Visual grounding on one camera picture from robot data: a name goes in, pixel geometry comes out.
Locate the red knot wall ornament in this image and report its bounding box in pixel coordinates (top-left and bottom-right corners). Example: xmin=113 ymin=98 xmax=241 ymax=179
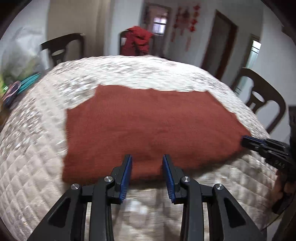
xmin=183 ymin=9 xmax=192 ymax=33
xmin=187 ymin=3 xmax=201 ymax=51
xmin=173 ymin=7 xmax=184 ymax=42

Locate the brown wooden door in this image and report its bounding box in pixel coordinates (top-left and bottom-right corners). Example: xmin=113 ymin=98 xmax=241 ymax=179
xmin=201 ymin=9 xmax=238 ymax=80

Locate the quilted floral table cover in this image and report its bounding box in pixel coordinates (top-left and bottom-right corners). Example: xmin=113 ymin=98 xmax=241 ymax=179
xmin=0 ymin=54 xmax=285 ymax=241

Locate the dark wooden chair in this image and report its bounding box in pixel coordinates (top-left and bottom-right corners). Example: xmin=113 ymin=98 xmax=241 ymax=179
xmin=232 ymin=67 xmax=286 ymax=135
xmin=119 ymin=30 xmax=155 ymax=56
xmin=40 ymin=33 xmax=85 ymax=67

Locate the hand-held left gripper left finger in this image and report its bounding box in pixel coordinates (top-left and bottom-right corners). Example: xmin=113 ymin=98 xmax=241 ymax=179
xmin=28 ymin=154 xmax=133 ymax=241

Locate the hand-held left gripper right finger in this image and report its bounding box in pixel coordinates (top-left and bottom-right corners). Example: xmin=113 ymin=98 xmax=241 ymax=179
xmin=162 ymin=154 xmax=266 ymax=241

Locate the red checked garment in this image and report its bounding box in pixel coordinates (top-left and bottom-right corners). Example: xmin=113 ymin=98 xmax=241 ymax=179
xmin=121 ymin=26 xmax=153 ymax=56

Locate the rust red knitted sweater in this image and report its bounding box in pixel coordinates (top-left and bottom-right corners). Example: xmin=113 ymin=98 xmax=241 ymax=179
xmin=62 ymin=85 xmax=252 ymax=186

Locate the teal woven mat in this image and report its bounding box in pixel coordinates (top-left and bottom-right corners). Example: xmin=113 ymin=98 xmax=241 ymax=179
xmin=17 ymin=72 xmax=42 ymax=93

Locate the person's right hand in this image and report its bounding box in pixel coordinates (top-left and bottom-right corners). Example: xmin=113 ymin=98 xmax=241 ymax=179
xmin=274 ymin=170 xmax=296 ymax=202

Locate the narrow glazed door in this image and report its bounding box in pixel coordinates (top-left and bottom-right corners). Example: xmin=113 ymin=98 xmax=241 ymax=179
xmin=245 ymin=35 xmax=262 ymax=70

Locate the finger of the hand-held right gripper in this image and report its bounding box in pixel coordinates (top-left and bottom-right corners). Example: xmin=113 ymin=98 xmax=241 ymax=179
xmin=242 ymin=142 xmax=270 ymax=151
xmin=242 ymin=136 xmax=266 ymax=143

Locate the beige panel door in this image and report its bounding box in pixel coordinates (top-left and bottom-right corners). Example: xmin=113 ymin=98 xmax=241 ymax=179
xmin=47 ymin=0 xmax=111 ymax=63

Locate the open doorway with window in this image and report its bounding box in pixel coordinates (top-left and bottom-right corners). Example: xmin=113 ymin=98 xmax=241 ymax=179
xmin=142 ymin=3 xmax=171 ymax=57

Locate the white plastic bag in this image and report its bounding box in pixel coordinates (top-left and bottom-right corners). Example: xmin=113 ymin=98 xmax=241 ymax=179
xmin=0 ymin=25 xmax=47 ymax=78

